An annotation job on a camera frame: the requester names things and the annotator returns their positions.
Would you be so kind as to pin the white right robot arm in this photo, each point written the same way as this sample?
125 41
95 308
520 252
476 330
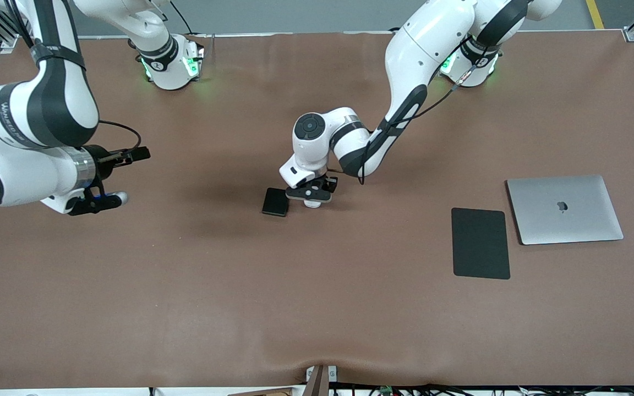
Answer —
58 99

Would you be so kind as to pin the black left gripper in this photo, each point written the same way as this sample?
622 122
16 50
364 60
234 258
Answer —
323 182

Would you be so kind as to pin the black mouse pad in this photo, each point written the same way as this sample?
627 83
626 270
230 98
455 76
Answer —
480 243

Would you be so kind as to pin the brown table cover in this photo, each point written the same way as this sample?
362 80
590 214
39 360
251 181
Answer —
317 302

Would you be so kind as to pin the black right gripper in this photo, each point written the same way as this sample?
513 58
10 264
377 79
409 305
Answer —
102 162

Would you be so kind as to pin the silver laptop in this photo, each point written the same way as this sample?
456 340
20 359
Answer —
564 212

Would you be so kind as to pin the white computer mouse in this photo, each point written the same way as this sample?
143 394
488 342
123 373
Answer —
312 204

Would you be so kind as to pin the metal clamp bracket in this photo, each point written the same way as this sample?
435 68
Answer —
320 380

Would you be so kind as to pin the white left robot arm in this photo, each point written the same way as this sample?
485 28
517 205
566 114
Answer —
421 49

